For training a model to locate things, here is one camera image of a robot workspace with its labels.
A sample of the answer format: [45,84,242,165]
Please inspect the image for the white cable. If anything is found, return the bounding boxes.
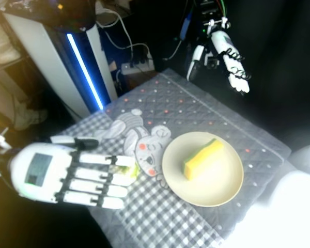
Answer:
[95,7,151,65]

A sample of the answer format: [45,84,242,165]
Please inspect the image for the black rounded machine head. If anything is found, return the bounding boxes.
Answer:
[0,0,97,33]

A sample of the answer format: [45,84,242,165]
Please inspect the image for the cream round plate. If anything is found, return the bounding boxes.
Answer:
[162,131,245,208]

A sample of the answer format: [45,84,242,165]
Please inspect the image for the blue cable connector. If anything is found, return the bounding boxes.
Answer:
[179,5,195,41]

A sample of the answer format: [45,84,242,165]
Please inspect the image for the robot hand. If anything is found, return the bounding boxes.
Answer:
[9,135,141,210]
[186,30,251,94]

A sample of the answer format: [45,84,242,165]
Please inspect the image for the yellow and green sponge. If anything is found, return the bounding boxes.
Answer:
[182,138,225,181]

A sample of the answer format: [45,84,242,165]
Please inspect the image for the white power strip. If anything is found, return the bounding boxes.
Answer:
[120,58,155,75]

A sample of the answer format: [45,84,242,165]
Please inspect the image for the grey thin cable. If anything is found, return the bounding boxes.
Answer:
[162,38,183,61]

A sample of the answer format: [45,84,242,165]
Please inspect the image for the white shoe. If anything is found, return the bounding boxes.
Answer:
[14,108,49,131]

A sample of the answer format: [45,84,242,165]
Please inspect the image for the white column with blue light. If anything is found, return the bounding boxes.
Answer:
[2,11,118,119]

